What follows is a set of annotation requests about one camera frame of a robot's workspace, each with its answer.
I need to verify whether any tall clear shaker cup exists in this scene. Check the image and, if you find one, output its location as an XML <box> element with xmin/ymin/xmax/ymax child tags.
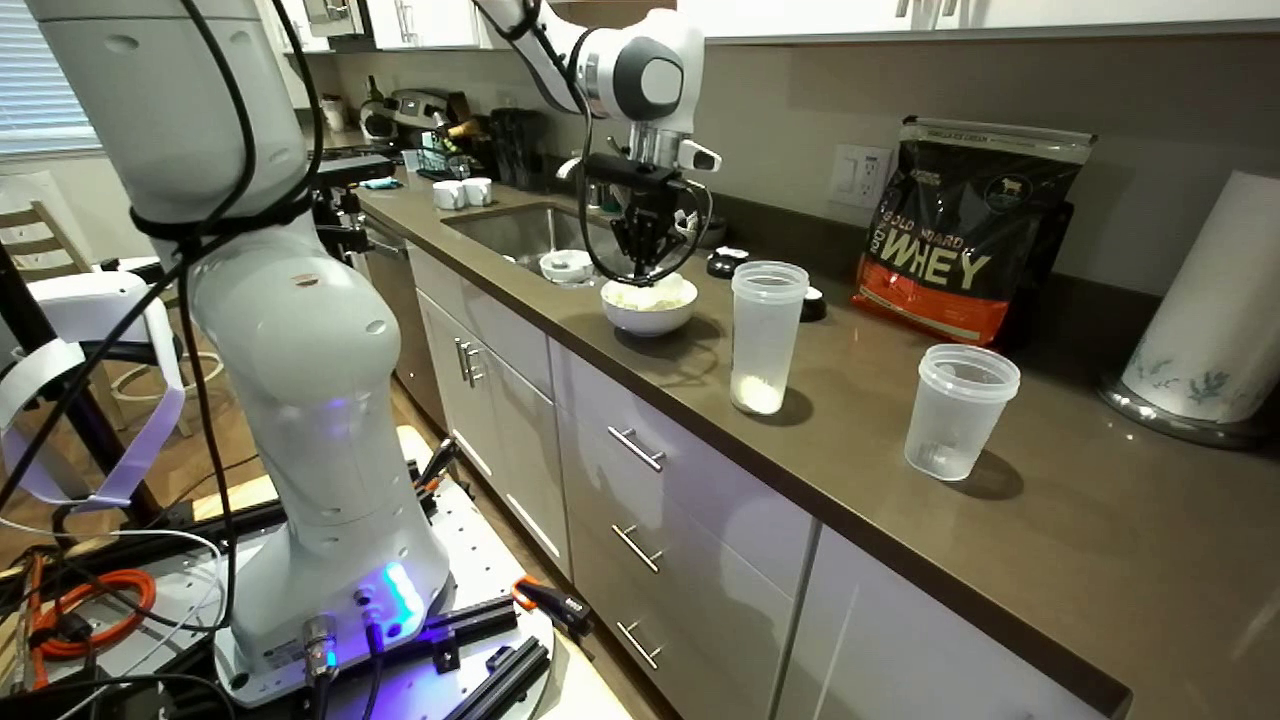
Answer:
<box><xmin>733</xmin><ymin>260</ymin><xmax>807</xmax><ymax>417</ymax></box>

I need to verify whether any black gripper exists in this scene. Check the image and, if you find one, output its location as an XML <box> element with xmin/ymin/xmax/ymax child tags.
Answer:
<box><xmin>583</xmin><ymin>156</ymin><xmax>708</xmax><ymax>284</ymax></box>

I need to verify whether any steel cabinet handle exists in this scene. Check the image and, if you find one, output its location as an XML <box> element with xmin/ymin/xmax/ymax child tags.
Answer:
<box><xmin>457</xmin><ymin>335</ymin><xmax>485</xmax><ymax>387</ymax></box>

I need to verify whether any black whey protein bag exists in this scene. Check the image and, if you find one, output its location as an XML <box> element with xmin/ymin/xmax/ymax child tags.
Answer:
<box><xmin>851</xmin><ymin>114</ymin><xmax>1096</xmax><ymax>344</ymax></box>

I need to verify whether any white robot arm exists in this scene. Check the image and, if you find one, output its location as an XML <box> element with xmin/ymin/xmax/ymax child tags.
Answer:
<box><xmin>25</xmin><ymin>0</ymin><xmax>447</xmax><ymax>709</ymax></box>

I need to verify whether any white paper towel roll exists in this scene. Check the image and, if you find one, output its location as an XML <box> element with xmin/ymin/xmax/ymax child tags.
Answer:
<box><xmin>1103</xmin><ymin>171</ymin><xmax>1280</xmax><ymax>447</ymax></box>

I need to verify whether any white ceramic bowl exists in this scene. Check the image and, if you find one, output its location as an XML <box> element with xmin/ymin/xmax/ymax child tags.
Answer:
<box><xmin>600</xmin><ymin>277</ymin><xmax>698</xmax><ymax>335</ymax></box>

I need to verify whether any short clear plastic cup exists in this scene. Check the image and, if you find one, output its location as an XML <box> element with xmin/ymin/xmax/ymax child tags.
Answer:
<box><xmin>904</xmin><ymin>344</ymin><xmax>1019</xmax><ymax>484</ymax></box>

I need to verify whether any white wall outlet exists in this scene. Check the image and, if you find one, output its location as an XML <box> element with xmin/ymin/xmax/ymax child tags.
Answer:
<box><xmin>828</xmin><ymin>142</ymin><xmax>891</xmax><ymax>206</ymax></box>

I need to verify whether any orange cable coil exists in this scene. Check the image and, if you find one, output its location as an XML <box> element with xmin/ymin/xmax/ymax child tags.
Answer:
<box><xmin>29</xmin><ymin>565</ymin><xmax>161</xmax><ymax>663</ymax></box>

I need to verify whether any steel drawer handle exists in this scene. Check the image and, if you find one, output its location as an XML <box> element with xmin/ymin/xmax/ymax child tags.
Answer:
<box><xmin>610</xmin><ymin>525</ymin><xmax>665</xmax><ymax>576</ymax></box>
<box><xmin>614</xmin><ymin>621</ymin><xmax>665</xmax><ymax>671</ymax></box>
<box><xmin>610</xmin><ymin>425</ymin><xmax>667</xmax><ymax>472</ymax></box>

